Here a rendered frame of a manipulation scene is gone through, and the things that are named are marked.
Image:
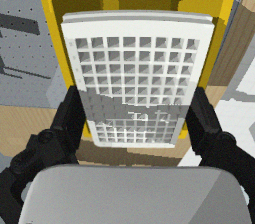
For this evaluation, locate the yellow open-top bin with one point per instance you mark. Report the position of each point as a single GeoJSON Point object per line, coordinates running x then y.
{"type": "Point", "coordinates": [55, 9]}

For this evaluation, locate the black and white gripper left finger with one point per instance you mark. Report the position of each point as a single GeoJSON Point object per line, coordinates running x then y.
{"type": "Point", "coordinates": [52, 147]}

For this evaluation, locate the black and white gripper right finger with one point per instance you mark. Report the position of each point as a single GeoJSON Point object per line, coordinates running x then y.
{"type": "Point", "coordinates": [219, 147]}

